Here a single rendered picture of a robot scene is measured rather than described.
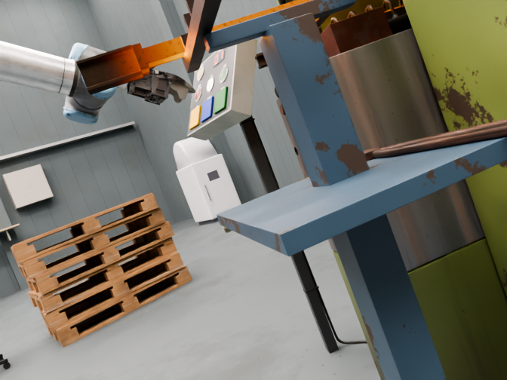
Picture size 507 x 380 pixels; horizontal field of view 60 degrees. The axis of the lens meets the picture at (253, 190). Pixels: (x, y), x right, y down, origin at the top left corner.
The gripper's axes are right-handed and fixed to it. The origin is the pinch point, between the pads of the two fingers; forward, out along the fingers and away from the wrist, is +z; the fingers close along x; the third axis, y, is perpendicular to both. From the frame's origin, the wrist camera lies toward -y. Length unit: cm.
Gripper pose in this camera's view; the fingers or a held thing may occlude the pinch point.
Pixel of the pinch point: (191, 88)
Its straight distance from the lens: 146.2
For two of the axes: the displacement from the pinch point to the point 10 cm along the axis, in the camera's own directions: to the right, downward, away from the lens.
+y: -0.7, 9.7, -2.2
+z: 8.4, 1.8, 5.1
